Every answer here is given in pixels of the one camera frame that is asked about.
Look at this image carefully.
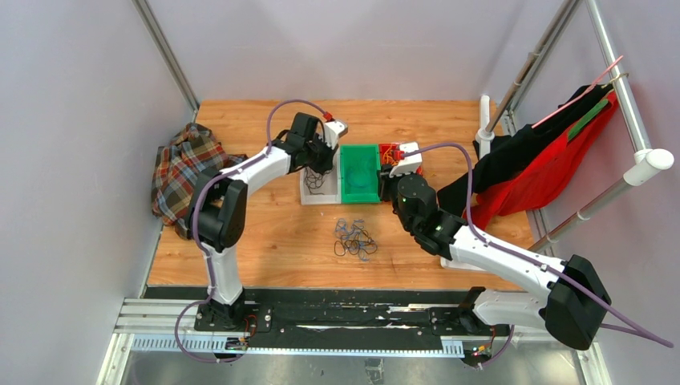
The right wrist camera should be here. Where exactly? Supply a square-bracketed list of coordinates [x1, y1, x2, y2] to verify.
[389, 142, 423, 178]

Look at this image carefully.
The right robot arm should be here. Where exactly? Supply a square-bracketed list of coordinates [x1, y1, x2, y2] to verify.
[378, 167, 611, 351]

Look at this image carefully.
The cable bundle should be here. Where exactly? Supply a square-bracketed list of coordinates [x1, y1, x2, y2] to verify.
[331, 217, 379, 263]

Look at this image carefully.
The green plastic bin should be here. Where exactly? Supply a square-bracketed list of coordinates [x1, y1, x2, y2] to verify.
[339, 144, 381, 204]

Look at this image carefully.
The metal clothes rack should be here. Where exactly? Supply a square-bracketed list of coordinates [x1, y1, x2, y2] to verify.
[475, 0, 674, 256]

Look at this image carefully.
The red garment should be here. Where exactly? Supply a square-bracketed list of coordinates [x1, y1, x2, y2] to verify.
[462, 91, 621, 230]

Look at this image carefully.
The brown cable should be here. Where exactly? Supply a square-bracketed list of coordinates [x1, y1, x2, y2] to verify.
[303, 168, 333, 197]

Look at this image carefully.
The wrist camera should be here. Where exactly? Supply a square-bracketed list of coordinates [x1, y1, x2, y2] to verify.
[389, 142, 423, 178]
[322, 120, 348, 150]

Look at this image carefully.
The pink hanger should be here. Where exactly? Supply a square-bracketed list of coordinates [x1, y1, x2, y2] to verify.
[531, 55, 624, 128]

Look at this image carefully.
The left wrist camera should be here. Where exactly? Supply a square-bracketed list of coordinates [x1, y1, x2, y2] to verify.
[322, 120, 348, 150]

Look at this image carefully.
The red plastic bin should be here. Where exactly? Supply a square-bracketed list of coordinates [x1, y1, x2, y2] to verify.
[378, 143, 423, 175]

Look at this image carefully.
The black garment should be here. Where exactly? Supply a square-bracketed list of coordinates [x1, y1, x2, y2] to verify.
[436, 84, 614, 217]

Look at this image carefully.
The plaid cloth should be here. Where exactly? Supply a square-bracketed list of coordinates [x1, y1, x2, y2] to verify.
[151, 123, 248, 240]

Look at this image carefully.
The white plastic bin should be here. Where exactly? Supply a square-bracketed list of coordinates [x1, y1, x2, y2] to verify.
[299, 152, 342, 205]

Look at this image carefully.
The purple cable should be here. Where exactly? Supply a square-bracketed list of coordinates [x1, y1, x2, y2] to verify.
[174, 99, 334, 365]
[393, 141, 674, 350]

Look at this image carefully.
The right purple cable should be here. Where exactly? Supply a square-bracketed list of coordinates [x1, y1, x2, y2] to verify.
[393, 141, 674, 350]

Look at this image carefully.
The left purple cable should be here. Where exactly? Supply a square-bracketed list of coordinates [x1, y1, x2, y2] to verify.
[174, 99, 334, 365]

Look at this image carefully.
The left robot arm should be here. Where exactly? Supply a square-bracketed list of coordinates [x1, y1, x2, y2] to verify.
[188, 112, 348, 331]

